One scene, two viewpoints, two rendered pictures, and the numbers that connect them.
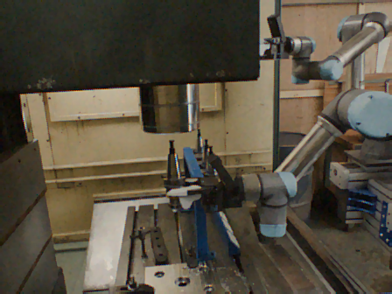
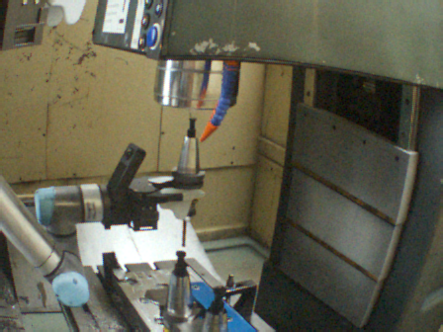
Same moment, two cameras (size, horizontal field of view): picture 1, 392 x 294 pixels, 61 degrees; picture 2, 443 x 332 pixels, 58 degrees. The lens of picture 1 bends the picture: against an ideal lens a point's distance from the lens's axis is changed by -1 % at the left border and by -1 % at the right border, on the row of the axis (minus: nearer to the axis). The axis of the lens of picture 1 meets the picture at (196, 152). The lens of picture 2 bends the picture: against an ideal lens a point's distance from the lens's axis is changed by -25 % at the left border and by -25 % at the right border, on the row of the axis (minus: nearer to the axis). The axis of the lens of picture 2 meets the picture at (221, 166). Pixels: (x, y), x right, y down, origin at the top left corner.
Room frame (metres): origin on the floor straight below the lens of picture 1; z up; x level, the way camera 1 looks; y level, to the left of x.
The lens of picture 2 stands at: (1.76, -0.25, 1.64)
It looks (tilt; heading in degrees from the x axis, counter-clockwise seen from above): 18 degrees down; 157
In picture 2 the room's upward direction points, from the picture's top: 5 degrees clockwise
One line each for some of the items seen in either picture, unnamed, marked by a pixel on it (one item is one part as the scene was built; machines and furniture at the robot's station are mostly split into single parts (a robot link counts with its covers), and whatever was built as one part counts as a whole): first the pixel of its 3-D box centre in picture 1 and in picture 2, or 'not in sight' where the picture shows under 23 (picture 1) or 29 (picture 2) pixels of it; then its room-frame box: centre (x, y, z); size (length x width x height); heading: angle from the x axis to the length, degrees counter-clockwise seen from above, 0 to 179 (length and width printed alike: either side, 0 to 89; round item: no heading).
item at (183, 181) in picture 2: (174, 180); (187, 177); (0.87, 0.06, 1.32); 0.06 x 0.06 x 0.03
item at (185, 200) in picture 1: (185, 199); (168, 193); (0.84, 0.04, 1.28); 0.09 x 0.03 x 0.06; 110
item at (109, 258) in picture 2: not in sight; (115, 273); (0.67, -0.06, 0.97); 0.13 x 0.03 x 0.15; 6
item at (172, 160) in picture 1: (173, 164); (189, 153); (0.87, 0.06, 1.36); 0.04 x 0.04 x 0.07
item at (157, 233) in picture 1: (158, 249); not in sight; (1.15, 0.16, 0.93); 0.26 x 0.05 x 0.06; 11
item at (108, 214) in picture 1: (174, 241); not in sight; (1.52, 0.13, 0.75); 0.89 x 0.70 x 0.26; 96
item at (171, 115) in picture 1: (169, 105); (197, 71); (0.87, 0.06, 1.52); 0.16 x 0.16 x 0.12
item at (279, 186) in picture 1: (275, 186); (58, 207); (0.90, -0.22, 1.27); 0.11 x 0.08 x 0.09; 96
